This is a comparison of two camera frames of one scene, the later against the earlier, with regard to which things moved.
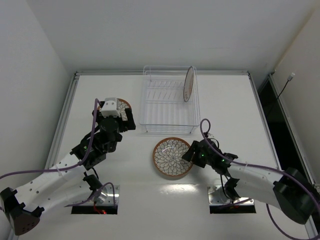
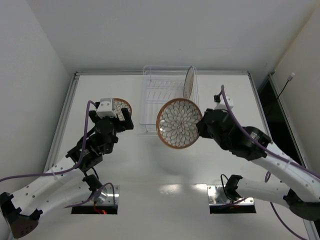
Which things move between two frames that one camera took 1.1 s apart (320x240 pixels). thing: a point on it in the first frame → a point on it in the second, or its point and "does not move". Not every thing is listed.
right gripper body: x=191 y=152 → x=204 y=126
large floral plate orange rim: x=168 y=158 → x=176 y=121
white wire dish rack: x=163 y=108 does not move
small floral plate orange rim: x=122 y=105 does not move
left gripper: x=127 y=121 does not move
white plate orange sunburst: x=188 y=83 does not move
